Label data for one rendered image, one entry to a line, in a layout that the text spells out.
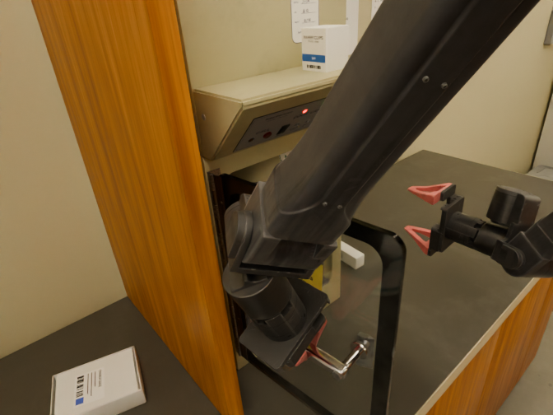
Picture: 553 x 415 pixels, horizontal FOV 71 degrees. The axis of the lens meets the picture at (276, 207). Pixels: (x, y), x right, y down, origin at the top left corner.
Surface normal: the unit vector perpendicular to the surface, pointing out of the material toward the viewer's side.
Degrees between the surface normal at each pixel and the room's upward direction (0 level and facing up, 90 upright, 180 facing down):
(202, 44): 90
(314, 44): 90
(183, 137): 90
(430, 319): 0
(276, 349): 24
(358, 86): 71
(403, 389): 0
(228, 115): 90
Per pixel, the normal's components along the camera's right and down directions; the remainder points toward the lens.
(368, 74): -0.92, -0.11
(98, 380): -0.07, -0.88
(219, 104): -0.76, 0.36
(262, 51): 0.65, 0.33
